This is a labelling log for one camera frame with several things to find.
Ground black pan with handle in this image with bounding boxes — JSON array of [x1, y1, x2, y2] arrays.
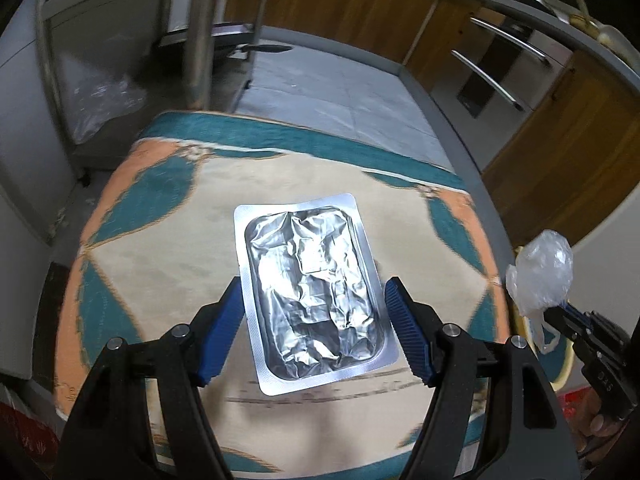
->
[[157, 20, 293, 61]]

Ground red printed bag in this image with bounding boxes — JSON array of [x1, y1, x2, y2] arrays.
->
[[0, 387, 63, 480]]

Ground small clear plastic bag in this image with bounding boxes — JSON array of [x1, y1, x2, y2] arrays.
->
[[506, 230, 574, 353]]

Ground metal shelf rack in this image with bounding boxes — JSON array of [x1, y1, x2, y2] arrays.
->
[[35, 0, 266, 161]]

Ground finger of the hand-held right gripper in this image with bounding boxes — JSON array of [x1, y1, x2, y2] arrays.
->
[[560, 300, 608, 332], [544, 307, 588, 350]]

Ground red box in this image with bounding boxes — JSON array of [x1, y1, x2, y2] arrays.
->
[[557, 385, 596, 416]]

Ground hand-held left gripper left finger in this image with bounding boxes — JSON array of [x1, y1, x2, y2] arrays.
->
[[57, 276, 247, 480]]

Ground wooden kitchen cabinets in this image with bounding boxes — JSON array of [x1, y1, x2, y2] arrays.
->
[[220, 0, 640, 248]]

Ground teal bin with yellow rim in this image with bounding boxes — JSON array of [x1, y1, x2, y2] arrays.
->
[[520, 310, 578, 393]]

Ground white basin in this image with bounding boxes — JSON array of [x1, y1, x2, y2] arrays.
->
[[595, 25, 633, 63]]

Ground stainless steel oven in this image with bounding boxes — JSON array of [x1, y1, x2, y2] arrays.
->
[[430, 12, 573, 171]]

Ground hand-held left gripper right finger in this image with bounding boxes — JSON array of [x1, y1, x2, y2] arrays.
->
[[384, 276, 573, 480]]

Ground patterned teal and beige mat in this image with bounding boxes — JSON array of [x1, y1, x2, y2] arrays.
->
[[55, 110, 511, 480]]

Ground silver foil tray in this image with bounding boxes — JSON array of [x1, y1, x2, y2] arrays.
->
[[233, 192, 400, 398]]

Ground large clear plastic bag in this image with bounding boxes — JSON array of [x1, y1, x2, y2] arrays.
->
[[67, 72, 148, 143]]

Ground person's right hand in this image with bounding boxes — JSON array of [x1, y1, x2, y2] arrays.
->
[[575, 390, 626, 453]]

